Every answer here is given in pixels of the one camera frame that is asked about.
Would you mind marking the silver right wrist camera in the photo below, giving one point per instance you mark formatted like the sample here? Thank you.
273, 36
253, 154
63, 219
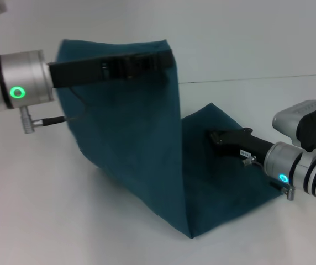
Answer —
304, 124

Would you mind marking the blue teal shirt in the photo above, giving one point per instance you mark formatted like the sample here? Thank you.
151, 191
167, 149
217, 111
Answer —
136, 132

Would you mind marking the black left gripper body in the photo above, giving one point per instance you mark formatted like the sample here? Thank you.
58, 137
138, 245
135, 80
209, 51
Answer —
78, 73

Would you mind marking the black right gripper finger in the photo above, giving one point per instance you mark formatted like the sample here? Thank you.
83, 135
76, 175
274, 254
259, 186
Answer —
216, 136

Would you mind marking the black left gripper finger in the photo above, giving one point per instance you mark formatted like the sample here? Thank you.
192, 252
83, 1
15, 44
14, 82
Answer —
138, 64

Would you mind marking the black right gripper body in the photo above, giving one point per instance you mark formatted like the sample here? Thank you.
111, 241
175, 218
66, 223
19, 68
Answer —
249, 145

